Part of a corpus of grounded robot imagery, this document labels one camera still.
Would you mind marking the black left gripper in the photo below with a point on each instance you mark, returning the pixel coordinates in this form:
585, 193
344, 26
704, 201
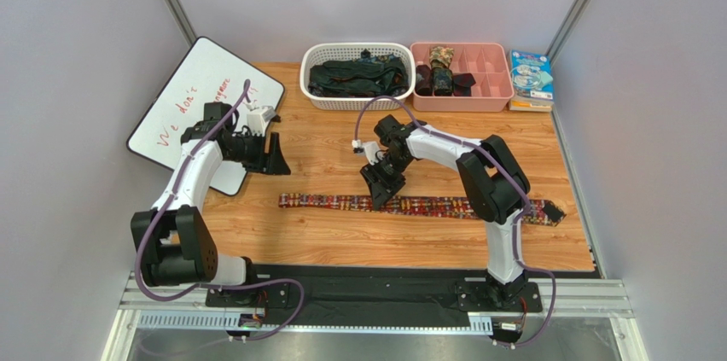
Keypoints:
269, 153

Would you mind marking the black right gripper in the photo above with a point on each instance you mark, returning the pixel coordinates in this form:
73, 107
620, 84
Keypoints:
380, 171

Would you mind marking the multicoloured checked patterned tie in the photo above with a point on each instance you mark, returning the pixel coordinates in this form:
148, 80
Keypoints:
544, 212

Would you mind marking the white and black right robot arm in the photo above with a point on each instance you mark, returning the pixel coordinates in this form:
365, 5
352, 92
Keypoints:
494, 183

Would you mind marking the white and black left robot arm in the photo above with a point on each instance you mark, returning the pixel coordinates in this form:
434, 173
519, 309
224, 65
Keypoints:
174, 246

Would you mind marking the dark green ties pile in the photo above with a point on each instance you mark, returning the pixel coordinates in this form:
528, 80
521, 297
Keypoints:
365, 77

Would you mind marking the white perforated plastic basket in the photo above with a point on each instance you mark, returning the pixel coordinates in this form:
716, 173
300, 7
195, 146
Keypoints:
320, 53

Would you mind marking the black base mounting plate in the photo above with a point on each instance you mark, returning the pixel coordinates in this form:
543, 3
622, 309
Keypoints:
380, 296

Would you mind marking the whiteboard with red writing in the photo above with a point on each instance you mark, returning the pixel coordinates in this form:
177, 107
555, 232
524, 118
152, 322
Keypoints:
207, 73

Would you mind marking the rolled dark maroon tie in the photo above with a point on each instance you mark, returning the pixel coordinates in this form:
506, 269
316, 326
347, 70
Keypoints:
424, 80

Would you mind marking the rolled dark green tie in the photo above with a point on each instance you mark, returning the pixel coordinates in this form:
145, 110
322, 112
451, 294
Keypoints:
442, 81

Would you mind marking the rolled dark red tie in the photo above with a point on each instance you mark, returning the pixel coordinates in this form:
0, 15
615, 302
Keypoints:
462, 84

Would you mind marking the rolled floral beige tie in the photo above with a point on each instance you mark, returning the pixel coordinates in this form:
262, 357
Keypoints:
441, 56

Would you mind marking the yellow book under box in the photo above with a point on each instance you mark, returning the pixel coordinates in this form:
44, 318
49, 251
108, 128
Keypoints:
520, 106

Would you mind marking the pink divided organiser tray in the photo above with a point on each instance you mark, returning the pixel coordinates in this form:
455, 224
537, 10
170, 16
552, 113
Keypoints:
486, 74

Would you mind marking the blue packaged box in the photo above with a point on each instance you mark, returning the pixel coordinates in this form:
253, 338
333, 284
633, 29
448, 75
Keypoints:
531, 77

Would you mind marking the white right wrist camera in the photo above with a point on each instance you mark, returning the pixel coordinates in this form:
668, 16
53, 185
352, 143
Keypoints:
370, 150

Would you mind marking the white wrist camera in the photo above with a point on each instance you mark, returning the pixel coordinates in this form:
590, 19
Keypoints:
259, 117
370, 150

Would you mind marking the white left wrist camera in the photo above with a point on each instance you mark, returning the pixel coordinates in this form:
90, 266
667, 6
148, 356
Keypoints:
259, 117

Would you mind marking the aluminium frame rail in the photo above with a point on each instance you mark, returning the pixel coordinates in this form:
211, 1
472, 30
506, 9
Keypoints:
571, 298

